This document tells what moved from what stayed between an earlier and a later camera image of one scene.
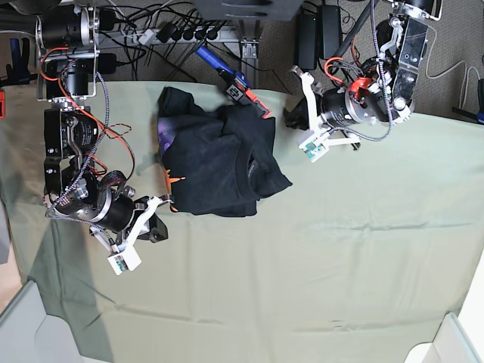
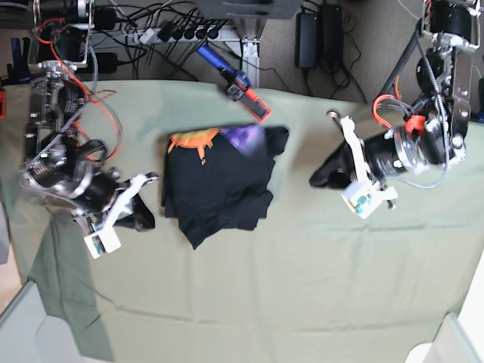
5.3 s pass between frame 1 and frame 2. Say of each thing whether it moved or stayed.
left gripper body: moved
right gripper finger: moved
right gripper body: moved
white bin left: stayed
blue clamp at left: stayed
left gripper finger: moved
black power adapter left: stayed
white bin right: stayed
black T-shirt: moved
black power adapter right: stayed
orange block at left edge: stayed
